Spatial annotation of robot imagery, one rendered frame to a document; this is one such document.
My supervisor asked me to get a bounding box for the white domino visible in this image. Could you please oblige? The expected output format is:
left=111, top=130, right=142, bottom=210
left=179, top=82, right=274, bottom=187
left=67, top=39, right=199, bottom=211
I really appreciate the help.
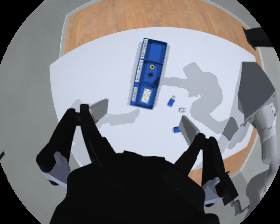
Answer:
left=141, top=88, right=152, bottom=103

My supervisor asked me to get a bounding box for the blue three-compartment tray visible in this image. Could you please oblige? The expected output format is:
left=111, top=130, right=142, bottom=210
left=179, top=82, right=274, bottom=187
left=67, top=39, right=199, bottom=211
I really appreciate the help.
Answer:
left=130, top=38, right=167, bottom=110

